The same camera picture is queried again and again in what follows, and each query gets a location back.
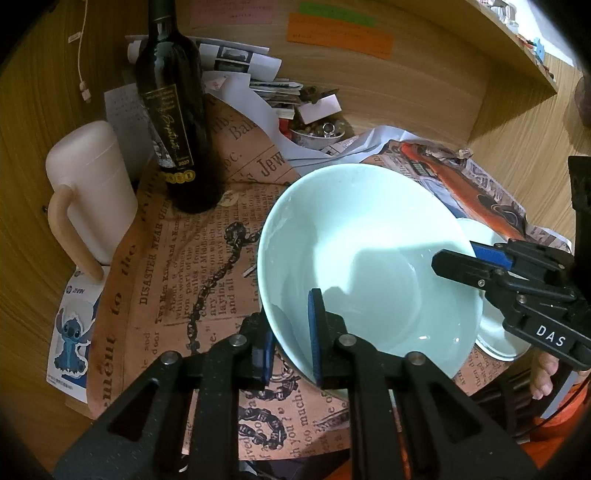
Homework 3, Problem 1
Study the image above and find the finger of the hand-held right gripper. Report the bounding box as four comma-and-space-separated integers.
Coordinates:
431, 249, 513, 301
471, 239, 575, 278

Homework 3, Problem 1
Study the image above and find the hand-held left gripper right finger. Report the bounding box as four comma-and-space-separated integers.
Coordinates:
307, 288, 539, 480

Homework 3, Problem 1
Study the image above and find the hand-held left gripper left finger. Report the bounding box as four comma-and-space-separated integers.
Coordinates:
53, 311, 278, 480

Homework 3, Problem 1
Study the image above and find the white plate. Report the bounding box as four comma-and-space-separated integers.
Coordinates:
455, 218, 532, 361

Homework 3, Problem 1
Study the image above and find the mint green deep plate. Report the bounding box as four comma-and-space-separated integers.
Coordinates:
256, 165, 485, 400

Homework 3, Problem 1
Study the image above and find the person's right hand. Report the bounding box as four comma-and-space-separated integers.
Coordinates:
529, 353, 561, 401

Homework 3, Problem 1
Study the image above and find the person's orange clothing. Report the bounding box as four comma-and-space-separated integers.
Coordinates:
522, 369, 591, 444

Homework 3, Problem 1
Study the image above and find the printed newspaper mat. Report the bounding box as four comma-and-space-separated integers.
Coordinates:
85, 95, 573, 462

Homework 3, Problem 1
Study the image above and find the small bowl of trinkets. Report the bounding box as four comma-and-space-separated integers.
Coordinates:
288, 121, 354, 151

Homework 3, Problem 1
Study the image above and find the blue cartoon sticker card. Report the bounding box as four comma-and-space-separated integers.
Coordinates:
52, 265, 109, 402

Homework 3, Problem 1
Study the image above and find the white card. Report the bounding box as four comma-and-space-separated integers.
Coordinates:
295, 93, 342, 124

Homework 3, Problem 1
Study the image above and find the white paper sheet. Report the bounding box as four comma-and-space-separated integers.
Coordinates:
203, 71, 384, 162

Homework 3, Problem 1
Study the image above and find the pale pink mug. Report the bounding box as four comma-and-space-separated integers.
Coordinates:
45, 121, 139, 283

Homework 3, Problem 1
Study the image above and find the dark wine bottle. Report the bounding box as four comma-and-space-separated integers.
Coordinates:
134, 0, 223, 214

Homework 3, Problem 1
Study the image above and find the orange sticky note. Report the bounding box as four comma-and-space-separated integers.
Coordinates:
286, 13, 393, 60

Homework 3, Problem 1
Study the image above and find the stack of newspapers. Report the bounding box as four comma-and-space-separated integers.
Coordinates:
124, 34, 305, 121

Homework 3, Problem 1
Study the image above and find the green sticky note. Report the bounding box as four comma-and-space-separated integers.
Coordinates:
298, 2, 378, 27

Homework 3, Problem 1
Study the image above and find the pink sticky note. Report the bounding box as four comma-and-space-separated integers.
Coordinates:
187, 0, 272, 26

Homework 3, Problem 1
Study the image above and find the white cable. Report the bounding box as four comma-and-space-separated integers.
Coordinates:
65, 0, 93, 103

